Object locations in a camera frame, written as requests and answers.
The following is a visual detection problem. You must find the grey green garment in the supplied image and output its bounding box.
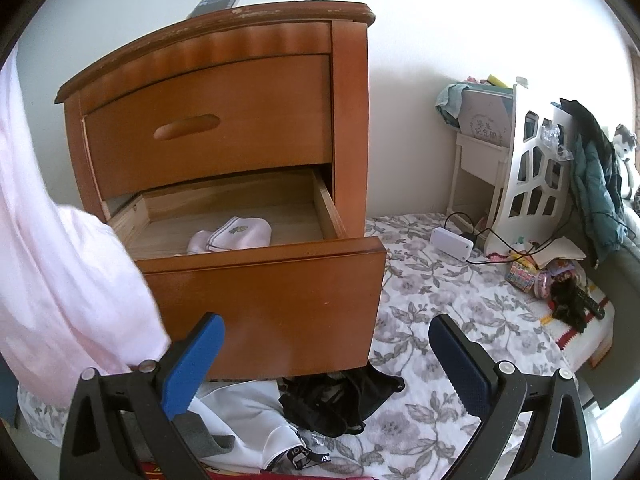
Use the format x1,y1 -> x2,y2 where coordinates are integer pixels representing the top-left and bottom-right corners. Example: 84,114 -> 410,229
172,411 -> 235,458

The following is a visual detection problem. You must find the pink garment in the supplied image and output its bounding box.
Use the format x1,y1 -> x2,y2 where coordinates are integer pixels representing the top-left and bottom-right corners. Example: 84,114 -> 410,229
1,53 -> 169,408

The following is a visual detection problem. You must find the white garment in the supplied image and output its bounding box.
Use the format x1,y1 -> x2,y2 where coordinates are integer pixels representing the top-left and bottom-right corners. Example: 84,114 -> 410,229
189,380 -> 302,472

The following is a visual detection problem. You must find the black lace garment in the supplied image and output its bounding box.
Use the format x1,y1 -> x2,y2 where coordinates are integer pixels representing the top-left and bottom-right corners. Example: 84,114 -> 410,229
279,363 -> 406,438

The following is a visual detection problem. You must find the wooden drawer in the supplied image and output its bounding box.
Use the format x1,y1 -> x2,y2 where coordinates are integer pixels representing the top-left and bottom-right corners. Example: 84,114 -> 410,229
111,168 -> 386,379
86,55 -> 332,198

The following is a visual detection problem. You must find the red floral blanket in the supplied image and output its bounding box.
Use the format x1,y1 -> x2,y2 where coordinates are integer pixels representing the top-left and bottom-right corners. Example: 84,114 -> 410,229
136,458 -> 262,480

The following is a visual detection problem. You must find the grey floral quilt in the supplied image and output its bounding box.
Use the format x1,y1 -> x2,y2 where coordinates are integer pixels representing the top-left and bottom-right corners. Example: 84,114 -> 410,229
16,211 -> 582,480

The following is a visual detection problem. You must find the colourful toy pile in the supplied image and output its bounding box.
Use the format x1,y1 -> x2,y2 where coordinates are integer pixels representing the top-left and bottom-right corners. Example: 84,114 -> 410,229
506,258 -> 588,299

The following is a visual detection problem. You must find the grey black underwear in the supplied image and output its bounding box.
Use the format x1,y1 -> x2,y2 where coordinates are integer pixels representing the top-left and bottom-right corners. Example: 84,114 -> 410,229
264,427 -> 332,474

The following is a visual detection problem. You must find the white power adapter box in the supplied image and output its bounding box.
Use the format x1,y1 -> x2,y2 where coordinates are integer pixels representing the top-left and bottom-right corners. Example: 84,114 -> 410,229
430,228 -> 474,261

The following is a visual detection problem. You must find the pink pineapple sock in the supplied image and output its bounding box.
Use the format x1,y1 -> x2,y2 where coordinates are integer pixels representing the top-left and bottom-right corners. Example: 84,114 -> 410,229
186,217 -> 272,255

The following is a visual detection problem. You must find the teal jacket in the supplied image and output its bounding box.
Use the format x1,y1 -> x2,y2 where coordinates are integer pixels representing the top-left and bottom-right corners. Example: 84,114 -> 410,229
560,99 -> 639,268

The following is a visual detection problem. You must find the wooden nightstand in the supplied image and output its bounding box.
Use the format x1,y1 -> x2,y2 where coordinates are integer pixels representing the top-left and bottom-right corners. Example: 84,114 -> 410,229
53,0 -> 378,241

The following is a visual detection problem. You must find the small white bedside shelf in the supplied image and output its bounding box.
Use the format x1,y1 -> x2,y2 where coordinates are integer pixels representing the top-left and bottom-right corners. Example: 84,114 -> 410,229
435,81 -> 514,230

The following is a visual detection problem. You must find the black remote control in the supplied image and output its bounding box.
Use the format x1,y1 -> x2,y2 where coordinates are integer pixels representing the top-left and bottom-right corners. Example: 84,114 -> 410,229
188,0 -> 239,18

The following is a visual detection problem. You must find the black cable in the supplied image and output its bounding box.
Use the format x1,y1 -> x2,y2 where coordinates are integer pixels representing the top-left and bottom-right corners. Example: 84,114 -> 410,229
444,210 -> 576,266

